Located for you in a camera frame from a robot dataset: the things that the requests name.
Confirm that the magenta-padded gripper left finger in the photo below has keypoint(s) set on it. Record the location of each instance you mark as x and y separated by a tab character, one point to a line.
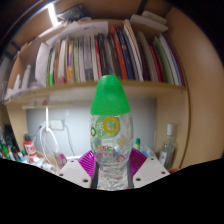
86	163

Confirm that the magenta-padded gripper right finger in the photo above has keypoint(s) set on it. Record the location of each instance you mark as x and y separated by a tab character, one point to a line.
138	161

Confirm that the clear bottle with green cap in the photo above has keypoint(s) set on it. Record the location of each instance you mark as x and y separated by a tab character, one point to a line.
110	100

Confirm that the clear bottle with white cap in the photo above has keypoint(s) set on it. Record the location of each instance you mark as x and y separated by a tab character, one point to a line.
167	150

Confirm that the brown mug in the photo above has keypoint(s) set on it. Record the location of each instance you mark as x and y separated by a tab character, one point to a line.
174	170

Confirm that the red and white canister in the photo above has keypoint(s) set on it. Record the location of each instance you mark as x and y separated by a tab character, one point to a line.
30	146

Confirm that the ceiling light tube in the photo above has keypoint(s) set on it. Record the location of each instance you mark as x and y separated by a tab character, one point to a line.
52	15

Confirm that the white wall power outlet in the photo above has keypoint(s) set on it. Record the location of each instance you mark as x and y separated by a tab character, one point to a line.
56	125

